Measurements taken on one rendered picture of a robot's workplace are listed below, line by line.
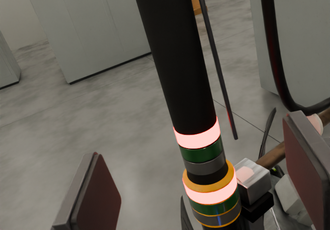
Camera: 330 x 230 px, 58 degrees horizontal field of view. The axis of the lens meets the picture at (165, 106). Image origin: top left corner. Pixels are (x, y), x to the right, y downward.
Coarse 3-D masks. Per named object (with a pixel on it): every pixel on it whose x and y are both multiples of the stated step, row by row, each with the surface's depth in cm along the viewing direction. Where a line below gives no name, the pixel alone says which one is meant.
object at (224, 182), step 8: (232, 168) 24; (184, 176) 25; (232, 176) 24; (192, 184) 24; (216, 184) 23; (224, 184) 23; (200, 192) 23; (208, 192) 23; (192, 200) 24; (224, 200) 23; (232, 208) 24
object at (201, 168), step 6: (222, 150) 23; (222, 156) 23; (186, 162) 23; (210, 162) 22; (216, 162) 22; (222, 162) 23; (186, 168) 24; (192, 168) 23; (198, 168) 22; (204, 168) 22; (210, 168) 22; (216, 168) 23; (198, 174) 23; (204, 174) 23
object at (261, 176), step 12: (240, 168) 28; (252, 168) 28; (264, 168) 27; (252, 180) 26; (264, 180) 27; (240, 192) 27; (252, 192) 26; (264, 192) 27; (252, 204) 27; (264, 204) 27; (240, 216) 28; (252, 216) 26; (252, 228) 28
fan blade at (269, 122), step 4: (272, 112) 57; (272, 116) 55; (268, 120) 59; (272, 120) 55; (268, 124) 56; (268, 128) 55; (264, 132) 59; (268, 132) 54; (264, 136) 57; (264, 140) 55; (264, 144) 54; (260, 148) 59; (264, 148) 61; (260, 152) 55; (264, 152) 64; (260, 156) 54
